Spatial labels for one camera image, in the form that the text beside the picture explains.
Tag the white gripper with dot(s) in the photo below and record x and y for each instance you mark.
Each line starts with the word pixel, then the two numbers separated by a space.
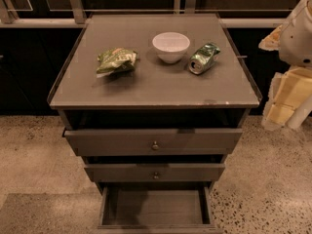
pixel 296 46

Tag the green jalapeno chip bag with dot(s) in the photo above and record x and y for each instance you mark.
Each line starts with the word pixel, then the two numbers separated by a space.
pixel 115 60

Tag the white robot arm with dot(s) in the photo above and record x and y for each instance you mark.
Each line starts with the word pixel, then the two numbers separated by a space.
pixel 289 96

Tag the top drawer with knob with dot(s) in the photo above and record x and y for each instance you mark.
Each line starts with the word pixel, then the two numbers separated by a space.
pixel 148 142

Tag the drawer with knob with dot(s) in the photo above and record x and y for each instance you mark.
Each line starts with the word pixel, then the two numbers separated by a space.
pixel 154 172
pixel 148 142

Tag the dark grey drawer cabinet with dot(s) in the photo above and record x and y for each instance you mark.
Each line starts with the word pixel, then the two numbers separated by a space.
pixel 154 95

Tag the middle drawer with knob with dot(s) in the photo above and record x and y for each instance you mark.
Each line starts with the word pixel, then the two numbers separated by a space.
pixel 154 172

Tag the open bottom drawer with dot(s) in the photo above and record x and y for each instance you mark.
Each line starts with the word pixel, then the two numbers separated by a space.
pixel 181 209

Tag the crushed green soda can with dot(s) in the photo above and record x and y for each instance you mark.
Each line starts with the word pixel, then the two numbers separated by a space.
pixel 203 59

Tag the white bowl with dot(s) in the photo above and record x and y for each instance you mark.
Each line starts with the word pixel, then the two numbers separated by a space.
pixel 170 47

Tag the white cylindrical post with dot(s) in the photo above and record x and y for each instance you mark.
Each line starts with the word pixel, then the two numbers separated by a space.
pixel 300 114

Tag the metal window rail frame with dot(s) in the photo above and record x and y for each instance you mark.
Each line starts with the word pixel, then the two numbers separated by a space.
pixel 77 13

